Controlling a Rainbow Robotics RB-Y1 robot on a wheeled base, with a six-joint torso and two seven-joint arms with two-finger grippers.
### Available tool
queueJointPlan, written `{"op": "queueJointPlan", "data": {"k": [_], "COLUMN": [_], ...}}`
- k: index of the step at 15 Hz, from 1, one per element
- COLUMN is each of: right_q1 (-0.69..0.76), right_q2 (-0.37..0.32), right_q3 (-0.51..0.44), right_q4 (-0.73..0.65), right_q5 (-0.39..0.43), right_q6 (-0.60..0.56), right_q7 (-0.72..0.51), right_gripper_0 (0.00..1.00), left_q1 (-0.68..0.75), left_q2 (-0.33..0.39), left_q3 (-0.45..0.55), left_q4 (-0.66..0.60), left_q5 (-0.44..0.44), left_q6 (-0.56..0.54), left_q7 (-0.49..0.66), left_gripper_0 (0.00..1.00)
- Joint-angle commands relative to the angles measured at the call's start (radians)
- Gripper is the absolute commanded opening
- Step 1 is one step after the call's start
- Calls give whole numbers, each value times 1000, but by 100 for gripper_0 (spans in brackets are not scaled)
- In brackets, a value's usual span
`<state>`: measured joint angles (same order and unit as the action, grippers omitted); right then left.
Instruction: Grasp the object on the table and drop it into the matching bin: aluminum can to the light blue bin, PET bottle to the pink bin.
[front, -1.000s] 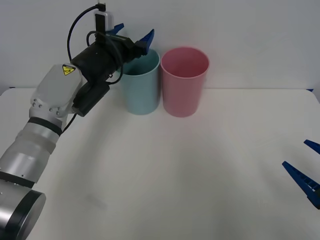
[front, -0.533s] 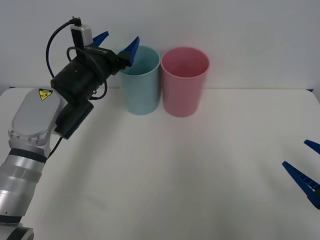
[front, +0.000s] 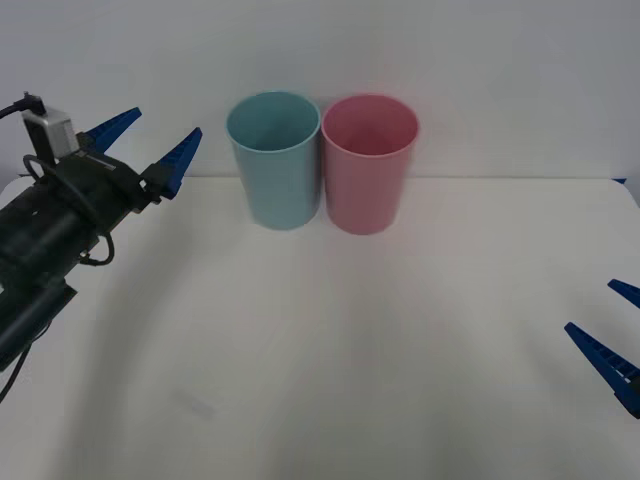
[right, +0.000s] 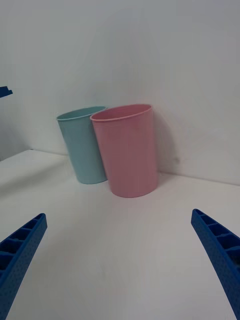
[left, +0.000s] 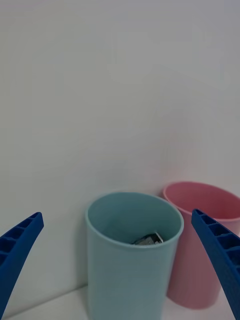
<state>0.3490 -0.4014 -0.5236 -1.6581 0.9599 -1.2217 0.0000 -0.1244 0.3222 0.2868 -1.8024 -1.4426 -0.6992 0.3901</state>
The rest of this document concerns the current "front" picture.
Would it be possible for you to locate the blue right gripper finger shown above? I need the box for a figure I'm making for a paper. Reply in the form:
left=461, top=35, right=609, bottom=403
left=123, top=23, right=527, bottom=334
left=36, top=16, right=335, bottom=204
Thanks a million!
left=564, top=321, right=640, bottom=420
left=607, top=278, right=640, bottom=308

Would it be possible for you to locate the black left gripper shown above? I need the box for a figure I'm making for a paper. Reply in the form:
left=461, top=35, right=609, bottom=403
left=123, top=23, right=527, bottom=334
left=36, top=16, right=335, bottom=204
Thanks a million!
left=48, top=106, right=204, bottom=237

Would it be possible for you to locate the pale blue plastic bin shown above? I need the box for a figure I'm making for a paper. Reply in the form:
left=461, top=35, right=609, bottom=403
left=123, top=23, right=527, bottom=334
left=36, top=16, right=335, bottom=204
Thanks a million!
left=225, top=90, right=322, bottom=232

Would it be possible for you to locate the pink plastic bin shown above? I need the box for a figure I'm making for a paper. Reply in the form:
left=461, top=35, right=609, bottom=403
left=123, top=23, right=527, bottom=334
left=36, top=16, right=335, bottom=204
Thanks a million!
left=320, top=93, right=420, bottom=236

